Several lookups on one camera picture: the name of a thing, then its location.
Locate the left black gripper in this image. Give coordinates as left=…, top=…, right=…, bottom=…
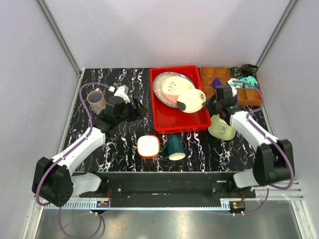
left=116, top=97, right=148, bottom=125

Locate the speckled grey large plate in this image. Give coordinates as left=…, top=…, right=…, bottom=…
left=153, top=72, right=195, bottom=109

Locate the pink cream round plate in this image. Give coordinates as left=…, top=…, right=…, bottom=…
left=161, top=76, right=196, bottom=104

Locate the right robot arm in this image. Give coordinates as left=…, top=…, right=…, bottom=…
left=203, top=84, right=295, bottom=198

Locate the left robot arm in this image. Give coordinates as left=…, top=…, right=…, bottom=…
left=32, top=96, right=148, bottom=207

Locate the purple cloth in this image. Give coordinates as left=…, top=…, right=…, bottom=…
left=210, top=77, right=238, bottom=103

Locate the white mint sock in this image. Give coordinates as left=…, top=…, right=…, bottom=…
left=227, top=78, right=244, bottom=88

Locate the wooden compartment organizer tray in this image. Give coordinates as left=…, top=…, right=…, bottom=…
left=199, top=66, right=262, bottom=106

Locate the dark patterned sock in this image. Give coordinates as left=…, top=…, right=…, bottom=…
left=229, top=67, right=242, bottom=78

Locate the green panda square dish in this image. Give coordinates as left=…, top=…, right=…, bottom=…
left=207, top=115, right=236, bottom=141

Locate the mint green sock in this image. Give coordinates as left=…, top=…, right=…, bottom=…
left=243, top=76, right=258, bottom=89

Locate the brown dark rolled sock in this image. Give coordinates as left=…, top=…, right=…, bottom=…
left=241, top=64, right=258, bottom=78

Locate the orange white square bowl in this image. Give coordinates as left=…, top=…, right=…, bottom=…
left=137, top=135, right=160, bottom=159

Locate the iridescent pink cup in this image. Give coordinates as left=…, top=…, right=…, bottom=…
left=87, top=88, right=106, bottom=115

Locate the dark green mug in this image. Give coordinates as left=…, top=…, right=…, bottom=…
left=161, top=134, right=186, bottom=161

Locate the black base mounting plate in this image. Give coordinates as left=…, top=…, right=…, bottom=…
left=80, top=172, right=256, bottom=210

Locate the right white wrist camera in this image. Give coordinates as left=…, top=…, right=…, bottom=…
left=227, top=79, right=237, bottom=97

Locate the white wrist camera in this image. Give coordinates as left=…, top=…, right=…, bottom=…
left=227, top=79, right=237, bottom=97
left=108, top=85, right=130, bottom=103

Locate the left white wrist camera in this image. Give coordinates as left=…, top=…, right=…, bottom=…
left=108, top=85, right=130, bottom=103

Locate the aluminium frame rail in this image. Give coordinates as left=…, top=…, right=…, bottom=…
left=35, top=0, right=82, bottom=76

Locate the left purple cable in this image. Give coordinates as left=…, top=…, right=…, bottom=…
left=35, top=83, right=114, bottom=237

